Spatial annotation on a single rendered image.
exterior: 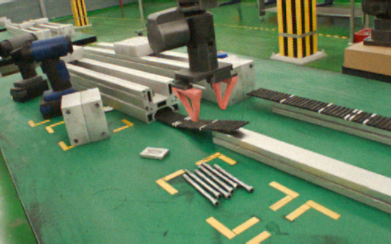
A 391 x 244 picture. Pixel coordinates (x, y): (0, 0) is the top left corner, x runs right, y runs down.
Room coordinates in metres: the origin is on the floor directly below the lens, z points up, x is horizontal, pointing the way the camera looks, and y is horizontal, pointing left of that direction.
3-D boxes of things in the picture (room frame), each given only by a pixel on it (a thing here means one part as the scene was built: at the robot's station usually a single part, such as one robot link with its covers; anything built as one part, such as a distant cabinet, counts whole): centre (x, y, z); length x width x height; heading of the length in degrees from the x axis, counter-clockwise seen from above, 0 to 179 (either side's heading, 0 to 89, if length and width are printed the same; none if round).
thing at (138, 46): (1.26, 0.14, 0.87); 0.16 x 0.11 x 0.07; 36
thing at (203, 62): (0.69, -0.04, 0.95); 0.10 x 0.07 x 0.07; 127
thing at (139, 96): (1.15, 0.30, 0.82); 0.80 x 0.10 x 0.09; 36
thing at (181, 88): (0.67, -0.02, 0.87); 0.07 x 0.07 x 0.09; 37
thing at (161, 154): (0.63, 0.08, 0.78); 0.05 x 0.03 x 0.01; 63
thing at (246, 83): (0.91, -0.13, 0.83); 0.12 x 0.09 x 0.10; 126
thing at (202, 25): (0.68, -0.04, 1.01); 0.07 x 0.06 x 0.07; 120
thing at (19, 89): (1.18, 0.57, 0.89); 0.20 x 0.08 x 0.22; 141
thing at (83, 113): (0.79, 0.23, 0.83); 0.11 x 0.10 x 0.10; 105
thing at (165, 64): (1.26, 0.14, 0.82); 0.80 x 0.10 x 0.09; 36
